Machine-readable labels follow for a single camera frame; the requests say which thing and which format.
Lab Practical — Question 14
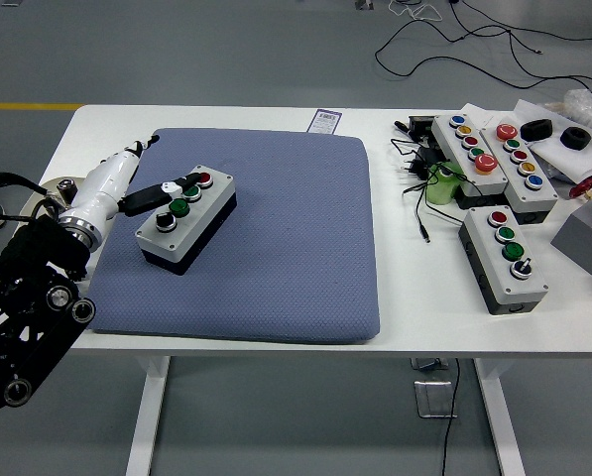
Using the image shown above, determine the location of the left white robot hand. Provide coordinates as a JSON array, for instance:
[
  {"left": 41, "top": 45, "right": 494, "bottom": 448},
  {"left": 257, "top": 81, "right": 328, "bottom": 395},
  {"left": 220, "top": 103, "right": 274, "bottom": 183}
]
[{"left": 69, "top": 134, "right": 201, "bottom": 225}]

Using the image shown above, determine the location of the grey four-button control box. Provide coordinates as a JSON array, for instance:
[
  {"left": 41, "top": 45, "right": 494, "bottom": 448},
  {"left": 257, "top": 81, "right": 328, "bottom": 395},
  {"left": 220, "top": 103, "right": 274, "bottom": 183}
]
[
  {"left": 457, "top": 205, "right": 549, "bottom": 316},
  {"left": 135, "top": 166, "right": 238, "bottom": 278}
]

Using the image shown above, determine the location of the five-button box with mushroom button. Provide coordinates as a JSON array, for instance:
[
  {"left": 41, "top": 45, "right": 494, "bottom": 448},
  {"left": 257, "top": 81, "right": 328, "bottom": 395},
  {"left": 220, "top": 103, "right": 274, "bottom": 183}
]
[{"left": 430, "top": 113, "right": 511, "bottom": 209}]

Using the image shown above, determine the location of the five-button box with red stop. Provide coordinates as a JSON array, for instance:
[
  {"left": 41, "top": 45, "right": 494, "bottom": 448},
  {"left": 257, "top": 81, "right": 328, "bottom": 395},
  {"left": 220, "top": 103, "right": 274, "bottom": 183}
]
[{"left": 479, "top": 121, "right": 560, "bottom": 225}]

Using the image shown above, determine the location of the dark metal cylinder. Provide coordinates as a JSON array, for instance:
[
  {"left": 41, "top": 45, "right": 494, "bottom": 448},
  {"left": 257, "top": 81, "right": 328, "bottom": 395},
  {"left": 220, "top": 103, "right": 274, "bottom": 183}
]
[{"left": 57, "top": 178, "right": 78, "bottom": 205}]

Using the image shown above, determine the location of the beige shallow dish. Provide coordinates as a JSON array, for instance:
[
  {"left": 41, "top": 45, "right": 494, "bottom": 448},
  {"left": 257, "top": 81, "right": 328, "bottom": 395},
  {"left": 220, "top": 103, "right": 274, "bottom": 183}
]
[{"left": 21, "top": 176, "right": 87, "bottom": 224}]

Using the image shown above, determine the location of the blue-grey padded mat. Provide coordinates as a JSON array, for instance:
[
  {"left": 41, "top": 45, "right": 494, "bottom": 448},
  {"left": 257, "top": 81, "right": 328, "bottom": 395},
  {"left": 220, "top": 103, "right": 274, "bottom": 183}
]
[{"left": 90, "top": 127, "right": 382, "bottom": 346}]

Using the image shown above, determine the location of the purple-edged label card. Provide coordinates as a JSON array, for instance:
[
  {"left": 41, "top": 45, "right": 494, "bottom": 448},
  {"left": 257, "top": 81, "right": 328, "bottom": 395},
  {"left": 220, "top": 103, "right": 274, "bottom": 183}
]
[{"left": 307, "top": 108, "right": 344, "bottom": 134}]

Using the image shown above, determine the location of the white table leg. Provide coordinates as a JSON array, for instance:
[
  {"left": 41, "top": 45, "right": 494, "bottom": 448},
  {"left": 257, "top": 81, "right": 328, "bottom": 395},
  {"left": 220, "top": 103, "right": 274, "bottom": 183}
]
[
  {"left": 125, "top": 355, "right": 172, "bottom": 476},
  {"left": 473, "top": 357, "right": 528, "bottom": 476}
]

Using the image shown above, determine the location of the black electronic module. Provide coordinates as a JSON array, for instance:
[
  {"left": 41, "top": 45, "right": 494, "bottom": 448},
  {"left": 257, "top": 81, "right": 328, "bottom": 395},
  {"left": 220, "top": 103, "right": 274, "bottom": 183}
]
[{"left": 407, "top": 115, "right": 438, "bottom": 143}]

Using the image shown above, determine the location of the black adapter block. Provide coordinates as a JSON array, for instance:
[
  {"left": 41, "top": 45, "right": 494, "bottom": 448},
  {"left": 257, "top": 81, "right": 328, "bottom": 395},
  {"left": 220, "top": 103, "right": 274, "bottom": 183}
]
[{"left": 416, "top": 145, "right": 448, "bottom": 166}]

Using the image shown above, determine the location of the metal floor plate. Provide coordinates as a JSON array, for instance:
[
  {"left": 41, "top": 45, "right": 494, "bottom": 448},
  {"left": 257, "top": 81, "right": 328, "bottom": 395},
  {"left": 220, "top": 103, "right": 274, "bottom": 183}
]
[{"left": 414, "top": 380, "right": 459, "bottom": 419}]

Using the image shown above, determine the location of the white foam sheet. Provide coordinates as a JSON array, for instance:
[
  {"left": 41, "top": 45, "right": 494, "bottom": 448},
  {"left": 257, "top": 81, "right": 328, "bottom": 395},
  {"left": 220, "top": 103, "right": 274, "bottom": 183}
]
[{"left": 513, "top": 98, "right": 592, "bottom": 184}]

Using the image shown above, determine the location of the grey block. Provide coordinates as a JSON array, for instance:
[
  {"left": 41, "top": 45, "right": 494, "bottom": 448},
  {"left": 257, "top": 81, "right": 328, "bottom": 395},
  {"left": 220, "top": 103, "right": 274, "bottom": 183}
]
[{"left": 550, "top": 191, "right": 592, "bottom": 279}]

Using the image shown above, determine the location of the clear bubble wrap bag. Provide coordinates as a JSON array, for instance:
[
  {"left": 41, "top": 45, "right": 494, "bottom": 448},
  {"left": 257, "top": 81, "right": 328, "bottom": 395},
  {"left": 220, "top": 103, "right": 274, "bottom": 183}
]
[{"left": 542, "top": 88, "right": 592, "bottom": 133}]

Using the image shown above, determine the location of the black power plug with cord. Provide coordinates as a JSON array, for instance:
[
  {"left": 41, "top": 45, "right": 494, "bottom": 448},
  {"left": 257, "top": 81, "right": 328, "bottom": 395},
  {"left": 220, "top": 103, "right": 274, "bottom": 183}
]
[{"left": 390, "top": 137, "right": 470, "bottom": 245}]

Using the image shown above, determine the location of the white floor cable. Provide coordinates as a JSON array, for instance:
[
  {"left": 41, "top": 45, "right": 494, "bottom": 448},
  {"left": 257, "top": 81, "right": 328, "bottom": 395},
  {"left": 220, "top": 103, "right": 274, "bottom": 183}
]
[{"left": 389, "top": 0, "right": 445, "bottom": 22}]

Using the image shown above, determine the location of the black cable under table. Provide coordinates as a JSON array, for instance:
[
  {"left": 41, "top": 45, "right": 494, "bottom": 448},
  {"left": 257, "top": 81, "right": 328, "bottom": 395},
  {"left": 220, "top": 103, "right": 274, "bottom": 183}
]
[{"left": 441, "top": 359, "right": 461, "bottom": 476}]

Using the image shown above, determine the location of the black floor cable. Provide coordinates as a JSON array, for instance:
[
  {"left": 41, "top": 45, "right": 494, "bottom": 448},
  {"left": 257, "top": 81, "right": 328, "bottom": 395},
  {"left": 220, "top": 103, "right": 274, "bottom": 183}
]
[{"left": 373, "top": 0, "right": 592, "bottom": 103}]

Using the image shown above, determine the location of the black oval foam ring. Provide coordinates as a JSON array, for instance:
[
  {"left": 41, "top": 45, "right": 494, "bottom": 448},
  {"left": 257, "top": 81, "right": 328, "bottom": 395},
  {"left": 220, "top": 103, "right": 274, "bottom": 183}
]
[{"left": 520, "top": 118, "right": 554, "bottom": 143}]

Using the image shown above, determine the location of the black round foam ring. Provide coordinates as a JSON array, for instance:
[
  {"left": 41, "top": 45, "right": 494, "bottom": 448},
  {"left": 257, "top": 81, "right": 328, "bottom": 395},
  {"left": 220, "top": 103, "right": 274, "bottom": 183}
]
[{"left": 559, "top": 127, "right": 592, "bottom": 150}]

